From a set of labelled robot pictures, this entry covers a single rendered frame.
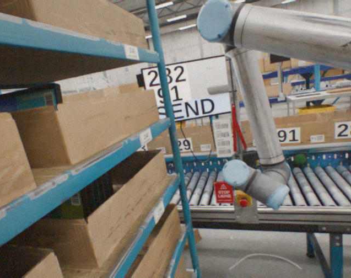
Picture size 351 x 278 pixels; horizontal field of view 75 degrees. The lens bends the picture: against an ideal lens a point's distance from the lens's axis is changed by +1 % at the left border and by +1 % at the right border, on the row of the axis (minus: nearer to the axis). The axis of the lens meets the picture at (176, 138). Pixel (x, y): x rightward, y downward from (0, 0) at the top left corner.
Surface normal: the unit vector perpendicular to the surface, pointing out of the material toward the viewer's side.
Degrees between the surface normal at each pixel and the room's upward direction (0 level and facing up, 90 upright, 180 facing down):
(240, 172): 57
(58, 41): 90
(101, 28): 91
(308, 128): 91
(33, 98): 82
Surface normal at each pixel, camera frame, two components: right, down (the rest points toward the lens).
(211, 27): -0.65, 0.22
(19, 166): 0.94, -0.08
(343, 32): -0.46, -0.04
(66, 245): -0.27, 0.28
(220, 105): 0.05, 0.15
